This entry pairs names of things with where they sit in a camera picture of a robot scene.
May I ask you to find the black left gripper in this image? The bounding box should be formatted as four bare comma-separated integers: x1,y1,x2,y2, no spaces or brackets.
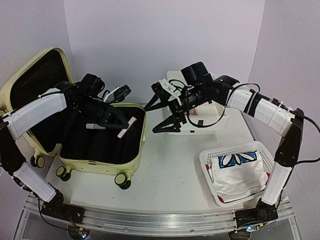
73,95,133,130

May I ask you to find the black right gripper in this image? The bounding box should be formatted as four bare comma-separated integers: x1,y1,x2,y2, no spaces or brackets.
143,84,206,133

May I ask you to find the small pink card box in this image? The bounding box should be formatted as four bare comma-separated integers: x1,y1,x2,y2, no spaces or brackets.
116,116,138,139

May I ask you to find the white three-drawer storage cabinet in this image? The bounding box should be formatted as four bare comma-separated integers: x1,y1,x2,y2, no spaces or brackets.
166,70,231,136

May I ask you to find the pale green hard-shell suitcase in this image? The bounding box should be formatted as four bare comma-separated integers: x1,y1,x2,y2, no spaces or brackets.
0,47,147,190

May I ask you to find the white plastic mesh basket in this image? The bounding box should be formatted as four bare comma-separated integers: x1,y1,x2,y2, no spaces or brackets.
199,141,274,208

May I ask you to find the white printed t-shirt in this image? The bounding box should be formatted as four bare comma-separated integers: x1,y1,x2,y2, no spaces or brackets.
209,150,269,202

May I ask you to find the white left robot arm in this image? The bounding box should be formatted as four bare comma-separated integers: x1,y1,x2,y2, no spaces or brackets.
0,74,131,219

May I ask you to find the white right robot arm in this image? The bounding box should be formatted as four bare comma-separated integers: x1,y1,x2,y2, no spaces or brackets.
144,61,319,227

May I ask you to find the grey lipstick tube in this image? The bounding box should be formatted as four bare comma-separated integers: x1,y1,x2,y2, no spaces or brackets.
85,123,106,130

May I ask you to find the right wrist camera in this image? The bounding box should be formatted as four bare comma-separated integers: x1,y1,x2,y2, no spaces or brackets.
151,78,182,106

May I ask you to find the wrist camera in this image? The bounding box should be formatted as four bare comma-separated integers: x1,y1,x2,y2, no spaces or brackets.
102,84,132,104
151,78,182,106

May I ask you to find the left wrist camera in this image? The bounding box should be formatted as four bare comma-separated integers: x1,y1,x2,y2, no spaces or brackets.
102,84,132,104

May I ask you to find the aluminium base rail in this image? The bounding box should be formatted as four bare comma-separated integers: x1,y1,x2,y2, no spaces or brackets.
14,192,301,240

